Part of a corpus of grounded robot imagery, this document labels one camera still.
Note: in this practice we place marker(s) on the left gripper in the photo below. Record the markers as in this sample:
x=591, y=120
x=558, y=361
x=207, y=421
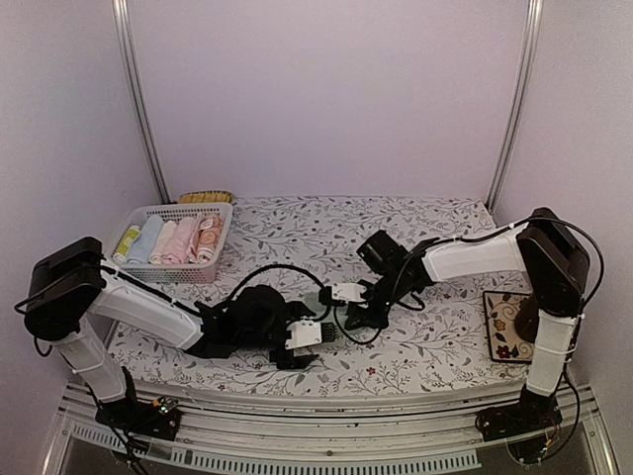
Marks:
x=290, y=361

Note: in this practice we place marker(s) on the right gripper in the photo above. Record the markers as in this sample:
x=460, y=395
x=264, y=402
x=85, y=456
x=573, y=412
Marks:
x=367, y=320

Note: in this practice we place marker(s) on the green towel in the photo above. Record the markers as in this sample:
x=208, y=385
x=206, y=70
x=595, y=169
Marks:
x=320, y=311

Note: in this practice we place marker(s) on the orange patterned towel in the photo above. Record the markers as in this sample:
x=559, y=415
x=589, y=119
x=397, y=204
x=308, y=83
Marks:
x=205, y=239

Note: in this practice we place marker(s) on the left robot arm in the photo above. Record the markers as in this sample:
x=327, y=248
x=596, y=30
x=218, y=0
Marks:
x=77, y=282

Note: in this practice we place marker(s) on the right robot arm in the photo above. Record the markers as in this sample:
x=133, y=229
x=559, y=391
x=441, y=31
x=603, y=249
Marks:
x=547, y=251

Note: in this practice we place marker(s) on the dark cylinder roll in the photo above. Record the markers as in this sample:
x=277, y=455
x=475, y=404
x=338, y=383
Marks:
x=526, y=321

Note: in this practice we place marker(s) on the floral tablecloth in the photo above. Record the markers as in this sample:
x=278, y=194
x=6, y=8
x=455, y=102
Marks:
x=294, y=244

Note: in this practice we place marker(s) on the pink rolled towel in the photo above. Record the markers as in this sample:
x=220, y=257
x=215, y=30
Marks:
x=176, y=250

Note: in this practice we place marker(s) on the white plastic basket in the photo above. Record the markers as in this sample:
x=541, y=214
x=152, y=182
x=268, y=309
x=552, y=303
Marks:
x=172, y=273

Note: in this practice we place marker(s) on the cream rolled towel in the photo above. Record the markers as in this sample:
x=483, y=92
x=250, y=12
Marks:
x=166, y=232

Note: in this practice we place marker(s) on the floral ceramic tray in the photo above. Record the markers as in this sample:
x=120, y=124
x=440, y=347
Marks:
x=504, y=342

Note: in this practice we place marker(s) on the woven straw brush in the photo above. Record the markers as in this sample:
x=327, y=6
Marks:
x=213, y=196

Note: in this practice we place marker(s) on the blue rolled towel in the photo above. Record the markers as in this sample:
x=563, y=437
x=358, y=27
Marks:
x=143, y=245

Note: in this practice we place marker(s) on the yellow rolled towel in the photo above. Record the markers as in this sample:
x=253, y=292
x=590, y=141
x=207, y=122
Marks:
x=122, y=250

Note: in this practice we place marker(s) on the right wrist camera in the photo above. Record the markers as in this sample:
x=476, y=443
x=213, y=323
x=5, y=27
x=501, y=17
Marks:
x=382, y=254

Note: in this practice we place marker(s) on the metal front rail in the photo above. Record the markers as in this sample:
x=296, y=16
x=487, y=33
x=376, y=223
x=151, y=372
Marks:
x=434, y=433

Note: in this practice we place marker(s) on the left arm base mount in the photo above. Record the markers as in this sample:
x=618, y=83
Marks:
x=160, y=418

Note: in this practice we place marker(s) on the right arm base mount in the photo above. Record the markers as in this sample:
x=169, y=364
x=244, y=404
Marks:
x=530, y=413

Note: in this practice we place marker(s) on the right metal frame post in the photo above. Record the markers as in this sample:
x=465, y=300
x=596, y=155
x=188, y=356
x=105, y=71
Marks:
x=528, y=52

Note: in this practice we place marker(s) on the metal frame post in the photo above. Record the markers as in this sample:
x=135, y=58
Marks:
x=528, y=52
x=125, y=36

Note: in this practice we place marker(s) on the left metal frame post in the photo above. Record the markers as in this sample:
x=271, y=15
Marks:
x=125, y=36

